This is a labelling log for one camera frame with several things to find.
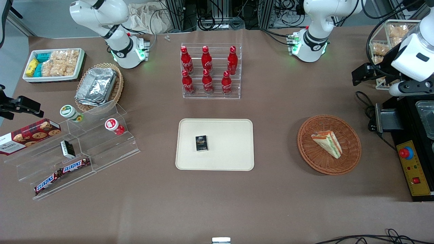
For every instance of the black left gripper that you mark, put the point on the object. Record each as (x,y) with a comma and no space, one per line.
(386,66)

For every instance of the yellow snack packet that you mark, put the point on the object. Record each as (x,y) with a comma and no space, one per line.
(32,67)

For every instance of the clear acrylic bottle rack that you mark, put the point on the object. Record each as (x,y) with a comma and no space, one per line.
(217,96)

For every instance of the small silver device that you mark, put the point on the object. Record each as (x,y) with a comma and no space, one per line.
(221,241)

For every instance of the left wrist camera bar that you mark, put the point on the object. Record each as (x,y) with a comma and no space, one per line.
(412,88)

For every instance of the white rectangular snack bin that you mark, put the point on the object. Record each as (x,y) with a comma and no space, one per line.
(51,78)

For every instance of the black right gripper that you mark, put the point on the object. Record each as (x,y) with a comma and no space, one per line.
(7,105)

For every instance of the small black box gold print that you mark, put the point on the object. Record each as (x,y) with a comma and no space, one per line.
(201,143)

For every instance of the red cola bottle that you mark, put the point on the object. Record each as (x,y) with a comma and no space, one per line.
(187,84)
(206,61)
(226,84)
(186,62)
(232,62)
(208,83)

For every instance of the beige cloth bag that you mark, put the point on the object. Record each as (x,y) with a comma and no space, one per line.
(145,20)

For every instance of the black machine housing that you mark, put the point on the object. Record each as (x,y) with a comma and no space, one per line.
(407,118)

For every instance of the Snickers chocolate bar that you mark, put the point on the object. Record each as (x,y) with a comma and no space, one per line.
(75,165)
(47,183)

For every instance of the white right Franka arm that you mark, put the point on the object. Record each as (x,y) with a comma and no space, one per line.
(101,17)

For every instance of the aluminium foil container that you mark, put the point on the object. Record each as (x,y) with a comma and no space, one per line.
(96,86)

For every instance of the clear acrylic stepped riser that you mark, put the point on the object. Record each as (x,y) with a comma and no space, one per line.
(108,152)
(44,166)

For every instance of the red tartan cookie box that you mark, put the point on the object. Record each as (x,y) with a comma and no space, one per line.
(30,135)

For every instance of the clear rice cracker bag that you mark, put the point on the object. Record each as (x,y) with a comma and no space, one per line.
(399,41)
(66,56)
(57,69)
(397,31)
(380,49)

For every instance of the red emergency stop button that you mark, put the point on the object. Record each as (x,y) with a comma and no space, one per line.
(405,153)

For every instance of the teal snack packet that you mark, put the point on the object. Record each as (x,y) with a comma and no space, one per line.
(38,70)
(43,57)

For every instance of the beige plastic tray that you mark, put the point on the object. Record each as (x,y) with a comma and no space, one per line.
(227,149)

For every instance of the clear plastic container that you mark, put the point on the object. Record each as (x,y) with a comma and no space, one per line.
(427,115)

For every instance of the green lid yogurt cup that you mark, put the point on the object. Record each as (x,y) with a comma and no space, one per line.
(69,112)

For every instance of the aluminium frame post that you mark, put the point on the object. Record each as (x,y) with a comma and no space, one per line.
(266,13)
(174,15)

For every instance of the red lid yogurt cup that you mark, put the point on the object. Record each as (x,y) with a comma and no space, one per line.
(112,124)

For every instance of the yellow control panel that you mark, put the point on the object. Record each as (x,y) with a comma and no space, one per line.
(418,188)

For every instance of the round brown wicker basket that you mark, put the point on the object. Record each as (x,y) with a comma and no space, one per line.
(349,145)

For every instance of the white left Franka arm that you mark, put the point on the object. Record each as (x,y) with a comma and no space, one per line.
(315,20)

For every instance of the small black white box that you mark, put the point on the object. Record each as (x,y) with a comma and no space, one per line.
(67,149)

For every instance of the triangle sandwich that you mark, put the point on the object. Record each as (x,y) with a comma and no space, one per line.
(327,142)

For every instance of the oval light wicker basket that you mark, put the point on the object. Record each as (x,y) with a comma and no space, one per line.
(118,88)

